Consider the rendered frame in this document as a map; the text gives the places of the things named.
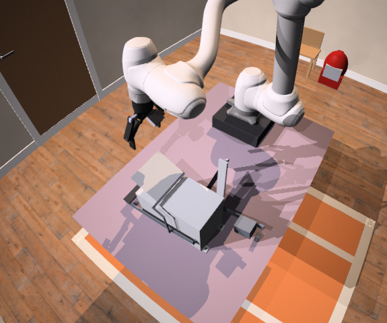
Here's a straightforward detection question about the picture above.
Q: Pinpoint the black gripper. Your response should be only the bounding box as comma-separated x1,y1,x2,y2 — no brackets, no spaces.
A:
123,101,164,150

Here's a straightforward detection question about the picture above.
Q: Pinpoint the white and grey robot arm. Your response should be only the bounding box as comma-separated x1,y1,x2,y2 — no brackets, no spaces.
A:
122,0,324,127

